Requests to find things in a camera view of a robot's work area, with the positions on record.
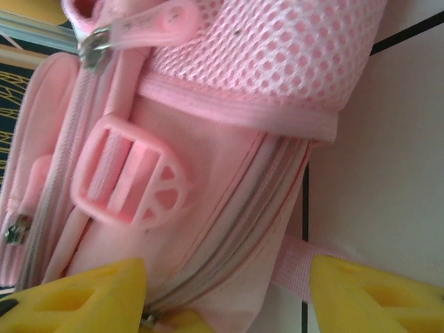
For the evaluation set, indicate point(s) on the aluminium frame post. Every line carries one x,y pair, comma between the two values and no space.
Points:
34,33

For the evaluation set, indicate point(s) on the pink backpack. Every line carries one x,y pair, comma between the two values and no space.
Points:
243,138

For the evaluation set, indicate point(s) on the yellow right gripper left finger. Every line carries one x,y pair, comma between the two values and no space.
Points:
69,305

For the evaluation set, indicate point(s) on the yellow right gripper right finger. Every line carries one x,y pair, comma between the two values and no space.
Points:
381,301

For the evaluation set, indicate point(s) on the wall panel gold oval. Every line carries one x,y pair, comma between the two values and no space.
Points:
55,10

